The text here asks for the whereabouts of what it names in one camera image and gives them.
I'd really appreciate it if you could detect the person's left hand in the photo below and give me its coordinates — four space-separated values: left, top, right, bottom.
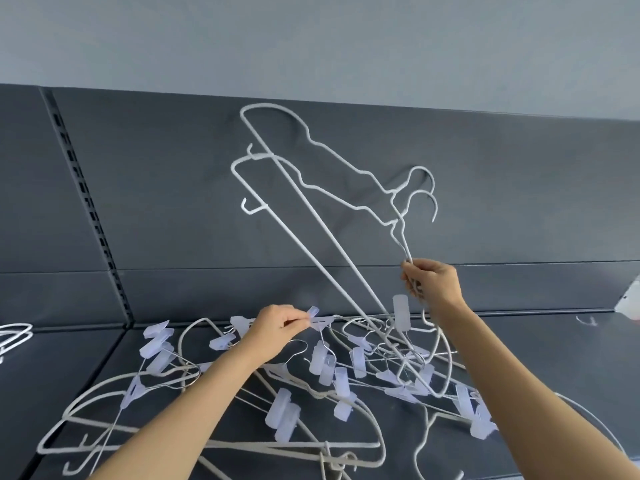
238 304 312 364

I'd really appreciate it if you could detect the pile of white clip hangers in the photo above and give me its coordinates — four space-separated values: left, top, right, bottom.
37 294 627 480

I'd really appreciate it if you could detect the dark grey shelf back panel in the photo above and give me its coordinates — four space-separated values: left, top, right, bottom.
0 83 640 331

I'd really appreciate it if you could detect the white clipped trouser hanger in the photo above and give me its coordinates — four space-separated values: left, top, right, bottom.
304 306 351 332

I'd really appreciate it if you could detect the white wire hanger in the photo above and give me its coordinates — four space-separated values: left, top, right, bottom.
239 103 453 398
231 155 451 390

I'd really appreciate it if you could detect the person's right forearm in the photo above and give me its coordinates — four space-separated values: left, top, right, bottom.
433 299 640 480

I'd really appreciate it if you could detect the person's left forearm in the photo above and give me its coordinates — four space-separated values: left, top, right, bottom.
89 340 275 480

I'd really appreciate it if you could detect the slotted dark shelf upright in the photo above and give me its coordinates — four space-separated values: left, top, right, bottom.
42 87 135 327

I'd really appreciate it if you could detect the white plastic object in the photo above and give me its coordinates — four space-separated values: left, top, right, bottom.
613 274 640 321

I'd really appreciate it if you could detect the person's right hand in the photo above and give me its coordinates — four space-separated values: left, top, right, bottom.
401 258 464 316

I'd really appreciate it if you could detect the bundle of white hangers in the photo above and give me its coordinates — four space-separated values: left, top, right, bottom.
0 323 34 364

